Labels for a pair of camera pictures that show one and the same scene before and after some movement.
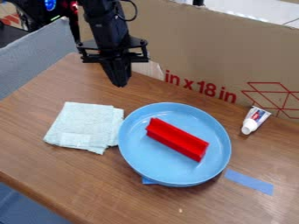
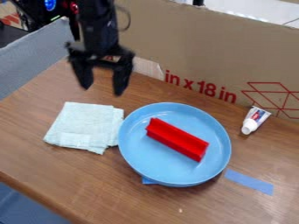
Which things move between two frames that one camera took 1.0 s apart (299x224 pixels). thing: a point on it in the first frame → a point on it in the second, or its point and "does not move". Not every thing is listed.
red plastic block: x=188 y=144 does not move
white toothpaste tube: x=255 y=118 does not move
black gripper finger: x=116 y=70 → x=83 y=66
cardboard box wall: x=231 y=56 does not move
